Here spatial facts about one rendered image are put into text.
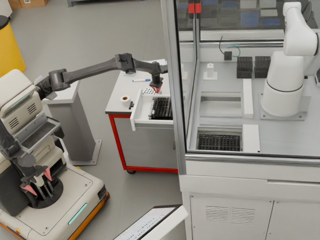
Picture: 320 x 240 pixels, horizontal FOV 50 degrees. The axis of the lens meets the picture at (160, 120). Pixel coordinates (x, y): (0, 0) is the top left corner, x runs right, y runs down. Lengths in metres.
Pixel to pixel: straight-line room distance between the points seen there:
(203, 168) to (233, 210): 0.39
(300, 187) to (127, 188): 1.53
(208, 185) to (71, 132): 1.49
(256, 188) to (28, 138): 1.21
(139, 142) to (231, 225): 0.94
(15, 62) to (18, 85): 2.69
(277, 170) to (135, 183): 1.51
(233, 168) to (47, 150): 1.11
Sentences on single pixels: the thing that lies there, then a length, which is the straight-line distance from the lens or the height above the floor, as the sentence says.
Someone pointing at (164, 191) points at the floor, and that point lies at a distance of 2.80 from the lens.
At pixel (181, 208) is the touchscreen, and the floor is 1.19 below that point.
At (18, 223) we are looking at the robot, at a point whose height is 0.28.
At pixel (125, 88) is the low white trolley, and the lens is 2.55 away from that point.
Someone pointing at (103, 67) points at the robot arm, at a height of 1.31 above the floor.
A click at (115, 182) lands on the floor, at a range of 2.93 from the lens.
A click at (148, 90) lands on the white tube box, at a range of 2.44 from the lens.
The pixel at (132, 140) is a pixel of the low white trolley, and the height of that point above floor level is 0.45.
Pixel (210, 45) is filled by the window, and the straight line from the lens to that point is 1.21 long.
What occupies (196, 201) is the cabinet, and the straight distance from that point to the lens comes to 1.90.
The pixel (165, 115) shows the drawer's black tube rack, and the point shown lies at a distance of 2.07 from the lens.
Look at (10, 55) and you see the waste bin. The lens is 4.45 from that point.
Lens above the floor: 2.29
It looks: 43 degrees down
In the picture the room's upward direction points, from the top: 8 degrees counter-clockwise
